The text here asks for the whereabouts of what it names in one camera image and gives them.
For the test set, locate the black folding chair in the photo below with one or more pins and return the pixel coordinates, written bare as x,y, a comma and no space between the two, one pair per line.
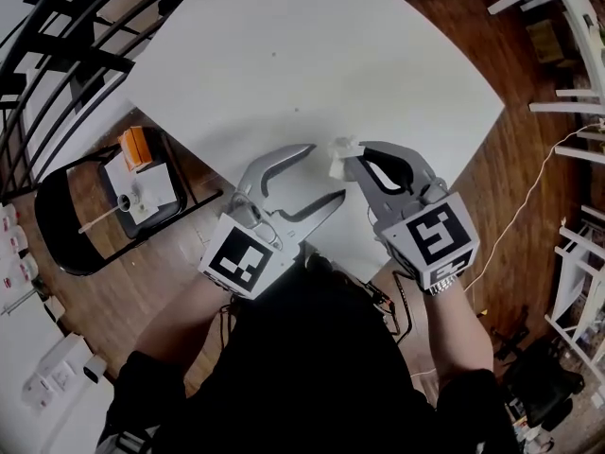
61,234

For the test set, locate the white cabinet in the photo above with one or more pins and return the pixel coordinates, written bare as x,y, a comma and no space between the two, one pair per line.
28,395

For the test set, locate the white square table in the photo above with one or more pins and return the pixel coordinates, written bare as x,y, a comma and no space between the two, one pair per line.
307,40

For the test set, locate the thin wooden stick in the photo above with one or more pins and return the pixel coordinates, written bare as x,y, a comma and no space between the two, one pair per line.
99,219

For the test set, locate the person's black clothing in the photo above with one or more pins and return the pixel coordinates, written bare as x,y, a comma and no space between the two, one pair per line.
307,371

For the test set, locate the small yellow black object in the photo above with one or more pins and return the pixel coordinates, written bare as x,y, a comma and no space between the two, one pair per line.
482,312

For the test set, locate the small white cloth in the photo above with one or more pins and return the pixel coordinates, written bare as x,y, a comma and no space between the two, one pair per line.
341,156

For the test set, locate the orange box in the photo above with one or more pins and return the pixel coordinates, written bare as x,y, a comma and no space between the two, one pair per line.
136,148

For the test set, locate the white paper stack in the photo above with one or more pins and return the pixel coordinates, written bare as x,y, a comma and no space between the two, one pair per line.
153,185

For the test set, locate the black metal railing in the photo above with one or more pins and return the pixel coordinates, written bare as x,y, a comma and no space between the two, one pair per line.
61,40

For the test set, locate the white shelf rack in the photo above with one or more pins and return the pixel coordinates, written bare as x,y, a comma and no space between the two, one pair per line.
574,272

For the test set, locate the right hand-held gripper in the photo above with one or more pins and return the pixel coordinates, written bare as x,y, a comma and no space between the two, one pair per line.
435,239

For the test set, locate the brown cardboard box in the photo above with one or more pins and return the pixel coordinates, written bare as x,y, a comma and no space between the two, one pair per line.
546,40

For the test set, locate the small white cup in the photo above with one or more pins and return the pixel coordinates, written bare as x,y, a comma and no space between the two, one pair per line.
126,202

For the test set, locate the person's right forearm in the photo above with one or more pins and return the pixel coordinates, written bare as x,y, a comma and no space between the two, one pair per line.
458,334

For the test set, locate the white flat boxes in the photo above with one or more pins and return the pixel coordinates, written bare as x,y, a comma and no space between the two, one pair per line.
59,371

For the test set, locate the black tripod stand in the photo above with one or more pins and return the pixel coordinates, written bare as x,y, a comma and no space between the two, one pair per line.
510,336

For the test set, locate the silver metal watch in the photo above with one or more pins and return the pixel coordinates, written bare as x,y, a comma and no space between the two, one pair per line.
443,285

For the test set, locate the person's left forearm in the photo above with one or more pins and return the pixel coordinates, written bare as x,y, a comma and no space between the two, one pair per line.
184,324

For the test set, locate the small white cylinder device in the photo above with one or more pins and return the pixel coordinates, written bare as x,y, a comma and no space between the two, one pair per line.
94,369

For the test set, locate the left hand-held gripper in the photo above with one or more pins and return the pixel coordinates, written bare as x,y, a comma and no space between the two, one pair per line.
246,258

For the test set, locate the clear bottle red label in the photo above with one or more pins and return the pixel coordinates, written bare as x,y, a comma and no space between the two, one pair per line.
23,268
8,216
14,243

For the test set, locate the black office chair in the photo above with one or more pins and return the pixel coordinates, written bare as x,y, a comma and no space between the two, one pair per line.
543,386

